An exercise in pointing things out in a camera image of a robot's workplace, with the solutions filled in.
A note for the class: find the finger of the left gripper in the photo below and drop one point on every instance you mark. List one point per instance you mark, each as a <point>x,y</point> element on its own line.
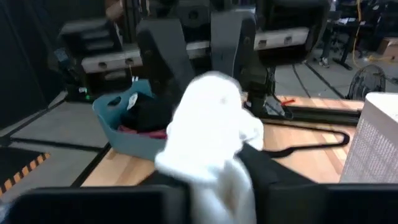
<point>164,56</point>
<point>233,40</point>

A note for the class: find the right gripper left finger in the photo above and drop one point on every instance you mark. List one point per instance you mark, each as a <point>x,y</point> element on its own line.
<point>99,205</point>

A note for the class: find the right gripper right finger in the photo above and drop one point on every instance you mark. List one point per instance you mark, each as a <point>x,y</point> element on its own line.
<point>335,205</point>

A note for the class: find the black cloth with white tag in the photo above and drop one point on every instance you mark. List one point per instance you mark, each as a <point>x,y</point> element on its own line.
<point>146,115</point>

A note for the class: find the maroon cloth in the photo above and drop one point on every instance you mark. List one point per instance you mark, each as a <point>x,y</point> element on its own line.
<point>155,134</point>

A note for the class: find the light grey cloth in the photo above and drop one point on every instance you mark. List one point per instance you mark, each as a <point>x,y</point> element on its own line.
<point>211,130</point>

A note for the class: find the person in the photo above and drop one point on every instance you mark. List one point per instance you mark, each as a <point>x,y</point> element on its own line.
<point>326,43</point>

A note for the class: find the black office desk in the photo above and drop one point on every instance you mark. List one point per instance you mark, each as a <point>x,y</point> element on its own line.
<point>351,31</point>

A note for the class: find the teal plastic bin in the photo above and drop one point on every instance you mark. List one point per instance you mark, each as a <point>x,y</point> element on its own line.
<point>130,144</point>

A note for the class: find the white perforated plastic basket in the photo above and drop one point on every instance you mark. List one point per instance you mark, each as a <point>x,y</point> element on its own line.
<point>373,143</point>

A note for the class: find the red tape piece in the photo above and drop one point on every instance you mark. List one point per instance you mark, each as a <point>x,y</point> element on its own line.
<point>287,101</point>

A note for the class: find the black mat with hazard stripes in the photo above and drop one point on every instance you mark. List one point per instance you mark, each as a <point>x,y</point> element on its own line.
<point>15,165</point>

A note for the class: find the black floor fan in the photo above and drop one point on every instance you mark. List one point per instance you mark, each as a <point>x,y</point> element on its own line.
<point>367,82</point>

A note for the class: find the brown cardboard box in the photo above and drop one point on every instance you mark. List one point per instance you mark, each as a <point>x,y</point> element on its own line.
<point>388,46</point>

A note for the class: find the black aluminium table frame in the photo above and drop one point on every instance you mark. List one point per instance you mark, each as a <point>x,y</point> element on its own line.
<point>326,115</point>

